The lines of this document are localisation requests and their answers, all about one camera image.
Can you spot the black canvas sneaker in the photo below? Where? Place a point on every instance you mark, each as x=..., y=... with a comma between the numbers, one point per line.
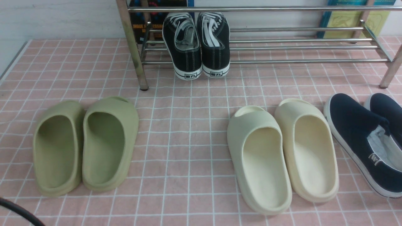
x=181, y=39
x=214, y=34

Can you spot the steel shoe rack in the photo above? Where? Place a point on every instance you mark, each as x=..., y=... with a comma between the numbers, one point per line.
x=363, y=38

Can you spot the left navy slip-on shoe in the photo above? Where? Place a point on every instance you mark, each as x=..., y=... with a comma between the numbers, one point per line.
x=366, y=138

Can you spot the navy slip-on shoe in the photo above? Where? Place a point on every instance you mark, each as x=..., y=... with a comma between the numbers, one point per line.
x=366, y=138
x=385, y=106

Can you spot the right navy slip-on shoe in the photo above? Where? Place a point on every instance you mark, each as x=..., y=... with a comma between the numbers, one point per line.
x=385, y=106

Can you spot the left cream foam slipper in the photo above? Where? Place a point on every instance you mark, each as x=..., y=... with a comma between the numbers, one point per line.
x=255, y=144

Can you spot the cream foam slipper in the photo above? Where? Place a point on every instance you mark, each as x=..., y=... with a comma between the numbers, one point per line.
x=255, y=144
x=309, y=150

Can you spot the right green foam slipper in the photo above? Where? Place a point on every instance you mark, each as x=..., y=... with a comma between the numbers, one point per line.
x=110, y=129

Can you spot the green foam slipper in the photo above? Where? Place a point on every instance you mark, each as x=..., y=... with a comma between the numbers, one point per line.
x=110, y=129
x=57, y=148

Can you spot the right cream foam slipper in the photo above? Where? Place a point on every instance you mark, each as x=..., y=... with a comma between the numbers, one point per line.
x=309, y=150

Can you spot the left green foam slipper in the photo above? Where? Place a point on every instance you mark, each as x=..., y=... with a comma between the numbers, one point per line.
x=57, y=148

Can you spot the teal yellow book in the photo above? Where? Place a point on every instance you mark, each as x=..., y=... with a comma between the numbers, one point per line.
x=375, y=20

